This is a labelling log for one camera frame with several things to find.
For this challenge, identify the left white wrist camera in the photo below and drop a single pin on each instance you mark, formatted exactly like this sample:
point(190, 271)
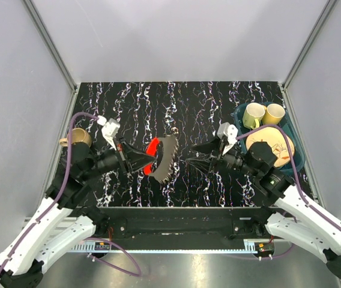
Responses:
point(109, 131)

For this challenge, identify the left aluminium frame post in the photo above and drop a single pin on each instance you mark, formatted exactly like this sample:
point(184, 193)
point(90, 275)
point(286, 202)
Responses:
point(48, 41)

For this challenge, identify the black base bar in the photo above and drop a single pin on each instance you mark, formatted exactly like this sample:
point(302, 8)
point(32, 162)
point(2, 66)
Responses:
point(175, 229)

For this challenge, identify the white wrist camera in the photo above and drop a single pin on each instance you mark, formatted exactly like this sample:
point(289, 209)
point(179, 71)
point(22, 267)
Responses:
point(227, 133)
point(109, 131)

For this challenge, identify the red grey key holder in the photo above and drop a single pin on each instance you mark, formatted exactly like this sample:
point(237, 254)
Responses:
point(163, 170)

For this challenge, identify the light green mug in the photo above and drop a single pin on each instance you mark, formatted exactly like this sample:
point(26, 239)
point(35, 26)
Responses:
point(253, 114)

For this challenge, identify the right aluminium frame post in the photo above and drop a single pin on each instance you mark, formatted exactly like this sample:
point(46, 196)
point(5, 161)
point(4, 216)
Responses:
point(309, 42)

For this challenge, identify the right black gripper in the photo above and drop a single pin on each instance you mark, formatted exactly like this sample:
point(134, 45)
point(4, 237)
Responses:
point(203, 164)

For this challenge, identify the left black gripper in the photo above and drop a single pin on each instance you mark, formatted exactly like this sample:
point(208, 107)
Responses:
point(137, 159)

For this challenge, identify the tan ceramic mug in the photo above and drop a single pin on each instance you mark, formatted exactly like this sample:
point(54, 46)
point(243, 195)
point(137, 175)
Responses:
point(78, 135)

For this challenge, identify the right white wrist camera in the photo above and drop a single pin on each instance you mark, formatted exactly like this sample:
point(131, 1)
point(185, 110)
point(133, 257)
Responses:
point(227, 133)

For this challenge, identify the yellow mug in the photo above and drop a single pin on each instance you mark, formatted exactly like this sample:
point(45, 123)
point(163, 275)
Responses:
point(273, 114)

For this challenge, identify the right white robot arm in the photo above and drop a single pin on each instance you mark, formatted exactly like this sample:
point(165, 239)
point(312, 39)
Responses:
point(290, 214)

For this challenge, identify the aluminium frame post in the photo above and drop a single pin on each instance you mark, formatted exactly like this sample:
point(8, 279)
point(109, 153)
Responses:
point(48, 41)
point(309, 42)

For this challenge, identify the teal plastic bin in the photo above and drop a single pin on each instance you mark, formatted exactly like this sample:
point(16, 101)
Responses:
point(286, 125)

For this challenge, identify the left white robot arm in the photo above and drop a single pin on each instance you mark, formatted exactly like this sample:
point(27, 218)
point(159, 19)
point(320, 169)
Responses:
point(24, 262)

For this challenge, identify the cream patterned plate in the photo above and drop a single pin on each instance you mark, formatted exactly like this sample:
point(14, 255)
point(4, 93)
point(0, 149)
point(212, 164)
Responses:
point(275, 140)

